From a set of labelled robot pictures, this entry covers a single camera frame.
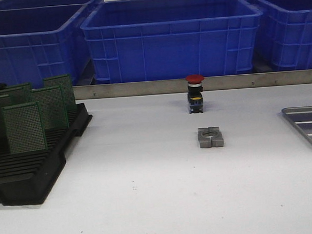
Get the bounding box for green perforated board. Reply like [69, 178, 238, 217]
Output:
[31, 85, 69, 130]
[2, 102, 47, 154]

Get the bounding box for grey clamp block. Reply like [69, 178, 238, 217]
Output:
[197, 126, 225, 149]

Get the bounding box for black slotted board rack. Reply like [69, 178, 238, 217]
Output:
[0, 103, 92, 206]

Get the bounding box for left blue plastic bin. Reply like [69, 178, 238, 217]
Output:
[0, 4, 90, 88]

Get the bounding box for metal rail strip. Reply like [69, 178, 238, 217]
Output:
[73, 69, 312, 100]

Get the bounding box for rear right green board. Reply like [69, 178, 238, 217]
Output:
[42, 73, 79, 113]

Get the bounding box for right blue plastic bin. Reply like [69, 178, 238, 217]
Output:
[249, 0, 312, 71]

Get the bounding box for red emergency stop button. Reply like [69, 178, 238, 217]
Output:
[185, 74, 204, 114]

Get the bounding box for rear left green board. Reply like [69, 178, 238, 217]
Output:
[5, 82, 32, 105]

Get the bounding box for centre blue plastic bin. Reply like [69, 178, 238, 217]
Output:
[81, 0, 262, 84]

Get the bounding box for blue plastic bin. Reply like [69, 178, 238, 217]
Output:
[249, 0, 312, 71]
[81, 0, 262, 84]
[0, 4, 90, 88]

